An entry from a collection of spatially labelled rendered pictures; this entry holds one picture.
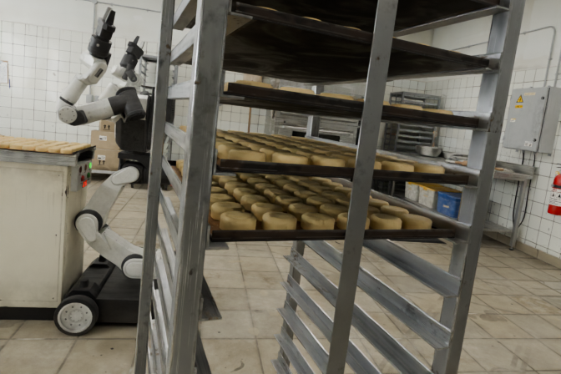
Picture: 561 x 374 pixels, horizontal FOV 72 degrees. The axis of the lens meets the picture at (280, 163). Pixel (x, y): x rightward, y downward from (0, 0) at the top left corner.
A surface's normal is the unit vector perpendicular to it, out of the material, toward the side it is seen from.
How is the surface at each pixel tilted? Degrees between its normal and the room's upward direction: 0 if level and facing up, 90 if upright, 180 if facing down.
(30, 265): 90
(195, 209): 90
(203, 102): 90
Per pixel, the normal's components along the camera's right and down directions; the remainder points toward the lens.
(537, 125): -0.98, -0.09
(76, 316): 0.18, 0.14
